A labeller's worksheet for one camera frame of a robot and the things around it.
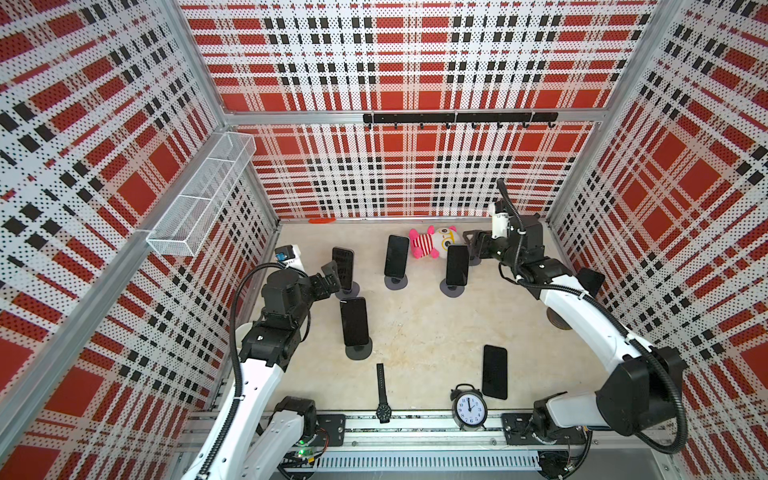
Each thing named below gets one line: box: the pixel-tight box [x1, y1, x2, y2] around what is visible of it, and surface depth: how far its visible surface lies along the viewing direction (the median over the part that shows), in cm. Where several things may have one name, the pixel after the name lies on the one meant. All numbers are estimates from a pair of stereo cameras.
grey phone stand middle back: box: [384, 274, 408, 291], surface depth 104 cm
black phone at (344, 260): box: [332, 247, 355, 291], surface depth 92 cm
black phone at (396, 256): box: [384, 234, 410, 278], surface depth 98 cm
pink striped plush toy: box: [408, 225, 461, 259], surface depth 109 cm
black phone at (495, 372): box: [482, 345, 508, 400], surface depth 84 cm
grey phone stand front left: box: [345, 337, 373, 360], surface depth 89 cm
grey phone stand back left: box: [335, 281, 360, 300], surface depth 101 cm
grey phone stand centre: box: [439, 278, 465, 298], surface depth 103 cm
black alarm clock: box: [450, 383, 488, 431], surface depth 76 cm
